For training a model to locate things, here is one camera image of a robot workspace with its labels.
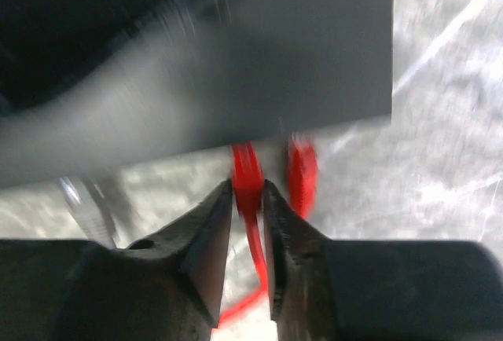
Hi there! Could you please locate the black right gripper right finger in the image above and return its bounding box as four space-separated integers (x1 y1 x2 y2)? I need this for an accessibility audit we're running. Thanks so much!
263 181 502 340

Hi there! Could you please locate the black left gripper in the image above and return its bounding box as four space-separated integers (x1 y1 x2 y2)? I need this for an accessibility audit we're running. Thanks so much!
1 0 159 112

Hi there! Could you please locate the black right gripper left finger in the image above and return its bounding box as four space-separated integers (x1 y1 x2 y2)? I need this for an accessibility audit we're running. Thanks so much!
1 180 233 340

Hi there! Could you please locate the small black network switch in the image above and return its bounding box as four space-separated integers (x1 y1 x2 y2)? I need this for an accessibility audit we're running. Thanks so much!
1 0 393 188

